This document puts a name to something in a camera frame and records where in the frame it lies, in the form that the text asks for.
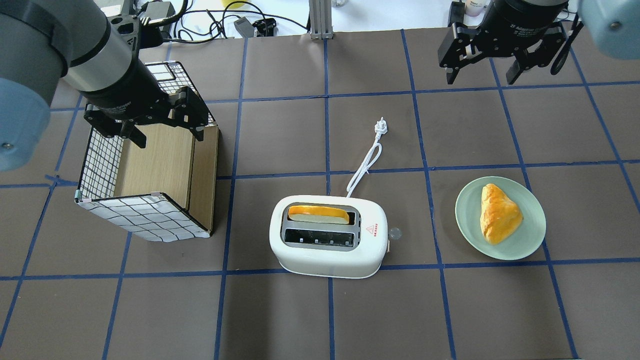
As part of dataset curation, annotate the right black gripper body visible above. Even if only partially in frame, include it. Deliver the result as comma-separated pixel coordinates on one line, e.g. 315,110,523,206
438,0,583,75

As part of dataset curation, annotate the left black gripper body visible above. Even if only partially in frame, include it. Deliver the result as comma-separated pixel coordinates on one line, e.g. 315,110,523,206
83,63,210,138

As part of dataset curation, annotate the white two-slot toaster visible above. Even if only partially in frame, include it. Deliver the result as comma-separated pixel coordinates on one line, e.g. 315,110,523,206
269,194,389,280

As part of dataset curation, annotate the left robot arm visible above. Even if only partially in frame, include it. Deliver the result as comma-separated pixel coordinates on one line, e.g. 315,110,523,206
0,0,210,171

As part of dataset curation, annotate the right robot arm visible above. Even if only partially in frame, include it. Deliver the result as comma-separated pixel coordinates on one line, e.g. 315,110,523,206
438,0,640,85

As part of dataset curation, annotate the bread slice in toaster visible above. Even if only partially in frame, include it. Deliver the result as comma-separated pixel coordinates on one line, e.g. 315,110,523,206
286,205,351,224

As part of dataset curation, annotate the golden pastry bread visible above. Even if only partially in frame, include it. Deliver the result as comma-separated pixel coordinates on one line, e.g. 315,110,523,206
479,183,524,245

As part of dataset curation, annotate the light green plate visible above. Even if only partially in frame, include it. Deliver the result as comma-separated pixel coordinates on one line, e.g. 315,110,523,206
454,176,547,261

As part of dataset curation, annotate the wire and wood shelf rack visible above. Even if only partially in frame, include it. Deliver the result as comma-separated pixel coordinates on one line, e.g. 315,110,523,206
75,61,220,243

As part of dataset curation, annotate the white toaster power cord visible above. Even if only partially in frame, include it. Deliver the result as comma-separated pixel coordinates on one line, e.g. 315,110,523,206
346,118,390,199

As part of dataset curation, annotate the aluminium frame post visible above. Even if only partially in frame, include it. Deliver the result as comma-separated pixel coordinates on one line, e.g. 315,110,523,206
308,0,334,40

